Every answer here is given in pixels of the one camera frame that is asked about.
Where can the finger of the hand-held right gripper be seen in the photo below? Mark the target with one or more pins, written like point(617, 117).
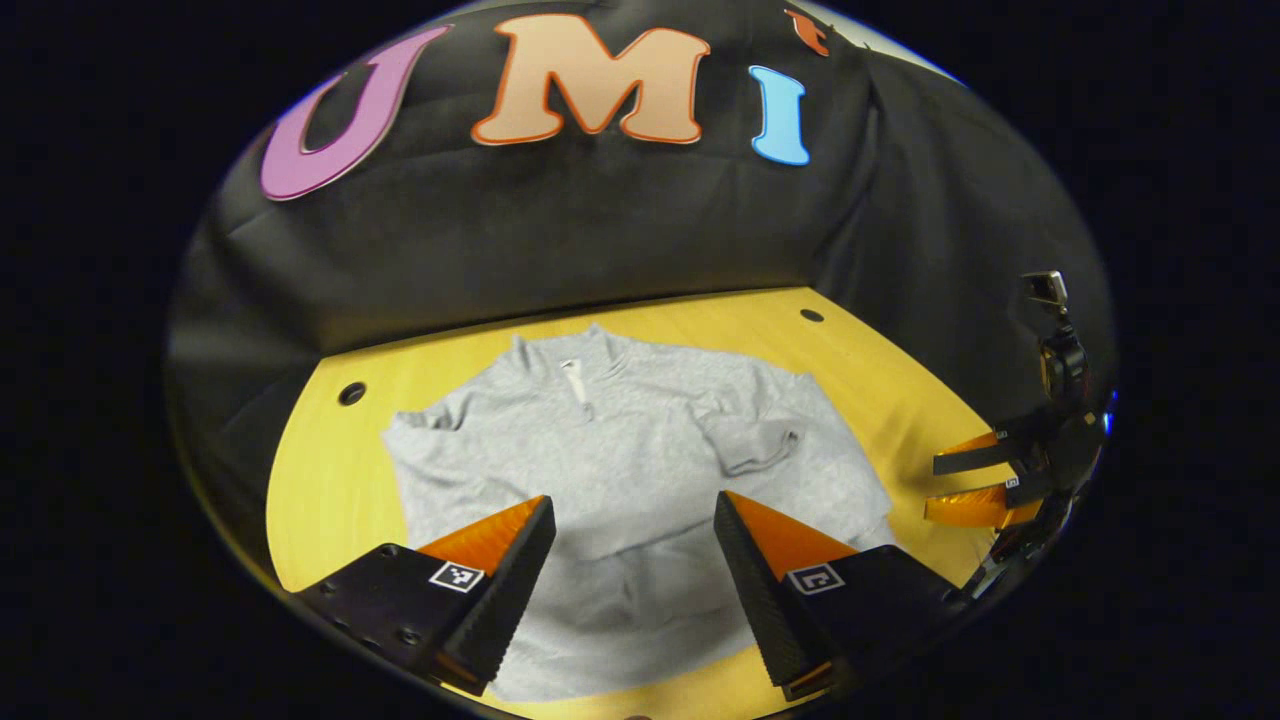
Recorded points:
point(980, 510)
point(985, 458)

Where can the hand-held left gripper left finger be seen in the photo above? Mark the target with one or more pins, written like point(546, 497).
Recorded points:
point(510, 585)

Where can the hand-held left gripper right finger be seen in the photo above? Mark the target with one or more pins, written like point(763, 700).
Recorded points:
point(755, 585)

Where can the grey zip-neck sweatshirt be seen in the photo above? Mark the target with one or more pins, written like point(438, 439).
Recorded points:
point(630, 450)

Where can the black backdrop cloth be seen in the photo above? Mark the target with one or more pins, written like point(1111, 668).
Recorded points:
point(600, 230)

